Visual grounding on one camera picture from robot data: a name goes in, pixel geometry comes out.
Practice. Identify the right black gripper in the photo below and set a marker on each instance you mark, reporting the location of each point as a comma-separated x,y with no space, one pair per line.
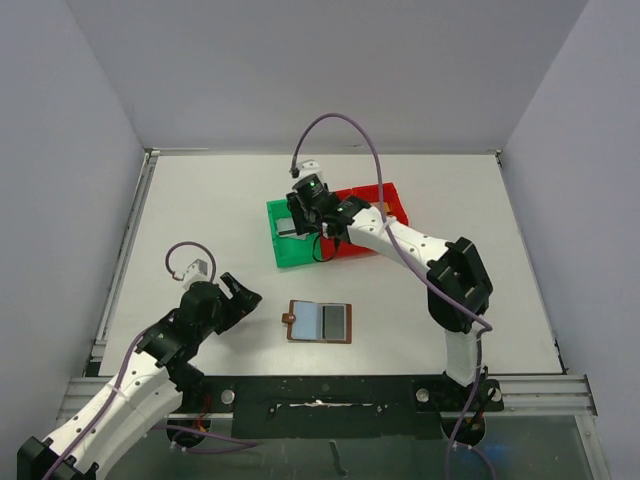
300,216

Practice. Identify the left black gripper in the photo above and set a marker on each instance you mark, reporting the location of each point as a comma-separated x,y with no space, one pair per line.
240,305

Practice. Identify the silver credit card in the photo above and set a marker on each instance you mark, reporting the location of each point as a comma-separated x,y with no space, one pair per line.
285,228

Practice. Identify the red plastic bin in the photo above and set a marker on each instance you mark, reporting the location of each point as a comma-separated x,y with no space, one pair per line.
326,246
392,204

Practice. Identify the green plastic bin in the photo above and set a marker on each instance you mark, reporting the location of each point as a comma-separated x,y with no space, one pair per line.
290,252

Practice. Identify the brown leather card holder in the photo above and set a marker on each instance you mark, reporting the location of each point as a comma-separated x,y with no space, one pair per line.
288,318

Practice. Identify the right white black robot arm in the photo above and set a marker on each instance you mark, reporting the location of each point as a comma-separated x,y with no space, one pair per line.
457,282

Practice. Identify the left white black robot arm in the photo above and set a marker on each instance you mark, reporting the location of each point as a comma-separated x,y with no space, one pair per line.
155,376

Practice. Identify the dark card in sleeve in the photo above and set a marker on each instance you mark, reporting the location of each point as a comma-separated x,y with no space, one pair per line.
333,322

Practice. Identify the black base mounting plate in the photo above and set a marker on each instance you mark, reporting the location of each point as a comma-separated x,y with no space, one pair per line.
334,407

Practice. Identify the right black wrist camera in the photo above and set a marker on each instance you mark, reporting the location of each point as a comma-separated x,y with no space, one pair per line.
310,188

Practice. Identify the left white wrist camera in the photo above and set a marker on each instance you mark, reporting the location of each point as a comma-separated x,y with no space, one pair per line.
196,272

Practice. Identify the aluminium frame rail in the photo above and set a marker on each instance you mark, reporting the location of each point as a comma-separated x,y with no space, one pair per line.
522,395

